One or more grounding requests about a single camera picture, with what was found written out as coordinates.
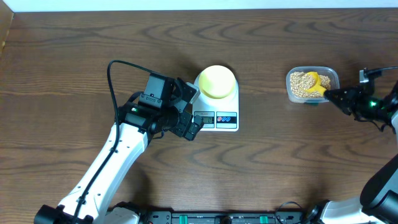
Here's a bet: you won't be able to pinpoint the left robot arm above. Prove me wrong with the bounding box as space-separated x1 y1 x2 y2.
34 74 203 224

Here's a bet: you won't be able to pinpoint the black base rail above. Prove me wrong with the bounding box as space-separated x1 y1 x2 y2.
105 202 315 224

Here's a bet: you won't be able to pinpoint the left black cable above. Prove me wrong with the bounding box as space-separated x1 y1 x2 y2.
71 60 156 224

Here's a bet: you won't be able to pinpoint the clear plastic container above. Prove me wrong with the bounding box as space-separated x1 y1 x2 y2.
286 66 340 103

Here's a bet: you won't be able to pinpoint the yellow plastic measuring scoop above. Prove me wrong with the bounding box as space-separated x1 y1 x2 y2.
304 72 326 96

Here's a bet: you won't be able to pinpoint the soybeans in container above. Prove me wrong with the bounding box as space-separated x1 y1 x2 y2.
290 72 331 98

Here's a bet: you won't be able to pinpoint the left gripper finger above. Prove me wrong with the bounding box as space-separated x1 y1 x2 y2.
183 115 204 141
175 78 199 112

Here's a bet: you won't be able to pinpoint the green tape strip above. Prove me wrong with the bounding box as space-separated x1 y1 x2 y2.
303 102 319 106

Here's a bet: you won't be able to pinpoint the pale yellow bowl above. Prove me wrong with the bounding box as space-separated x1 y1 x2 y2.
198 65 236 99

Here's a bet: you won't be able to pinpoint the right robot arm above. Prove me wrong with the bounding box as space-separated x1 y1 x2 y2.
307 86 397 223

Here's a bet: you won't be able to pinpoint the white digital kitchen scale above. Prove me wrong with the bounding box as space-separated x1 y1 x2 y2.
192 81 239 132

